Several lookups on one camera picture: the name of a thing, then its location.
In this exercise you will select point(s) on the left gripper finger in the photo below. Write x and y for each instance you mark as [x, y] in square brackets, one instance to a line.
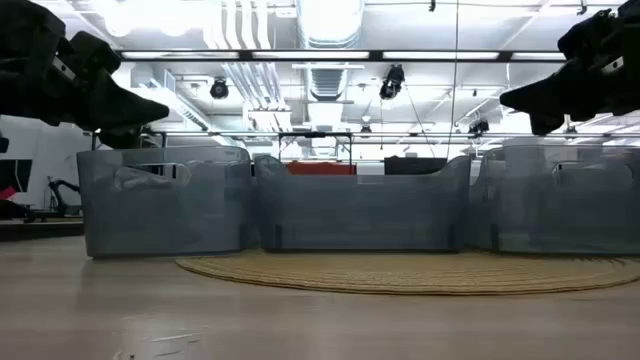
[122, 138]
[125, 107]

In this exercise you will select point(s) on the silver horizontal rail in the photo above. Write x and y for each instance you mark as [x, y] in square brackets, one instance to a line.
[240, 134]

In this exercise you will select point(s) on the dark background table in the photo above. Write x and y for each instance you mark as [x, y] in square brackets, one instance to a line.
[40, 230]

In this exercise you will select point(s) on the black overhead light bar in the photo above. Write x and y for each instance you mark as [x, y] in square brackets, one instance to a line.
[245, 55]

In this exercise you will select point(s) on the red background object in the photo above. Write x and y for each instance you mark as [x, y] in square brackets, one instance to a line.
[6, 193]

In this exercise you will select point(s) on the translucent grey plastic bin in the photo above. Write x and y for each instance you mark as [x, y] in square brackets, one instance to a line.
[100, 210]
[550, 220]
[360, 200]

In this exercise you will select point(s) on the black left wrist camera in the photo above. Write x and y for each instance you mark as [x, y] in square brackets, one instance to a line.
[95, 52]

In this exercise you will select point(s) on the silver ventilation duct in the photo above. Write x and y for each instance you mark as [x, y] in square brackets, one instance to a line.
[330, 30]

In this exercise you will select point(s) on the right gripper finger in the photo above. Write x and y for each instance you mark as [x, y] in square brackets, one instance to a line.
[547, 125]
[560, 95]

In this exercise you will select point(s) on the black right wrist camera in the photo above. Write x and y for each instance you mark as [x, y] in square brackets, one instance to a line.
[587, 37]

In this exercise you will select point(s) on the dark wall monitor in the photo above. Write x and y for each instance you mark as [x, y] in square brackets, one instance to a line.
[15, 175]

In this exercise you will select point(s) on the round woven straw placemat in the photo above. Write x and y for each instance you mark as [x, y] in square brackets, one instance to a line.
[400, 275]

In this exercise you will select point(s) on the orange background partition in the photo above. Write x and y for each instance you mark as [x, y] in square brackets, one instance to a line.
[320, 169]

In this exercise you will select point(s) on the black ceiling spotlight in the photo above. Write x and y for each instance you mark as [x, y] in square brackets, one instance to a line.
[479, 127]
[219, 88]
[391, 85]

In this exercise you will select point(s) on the black background robot arm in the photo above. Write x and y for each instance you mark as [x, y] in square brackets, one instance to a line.
[59, 197]

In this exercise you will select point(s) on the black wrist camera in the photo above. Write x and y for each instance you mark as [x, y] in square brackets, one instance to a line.
[587, 37]
[95, 52]

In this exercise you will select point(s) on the black background monitor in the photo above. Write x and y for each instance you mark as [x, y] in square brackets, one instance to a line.
[415, 166]

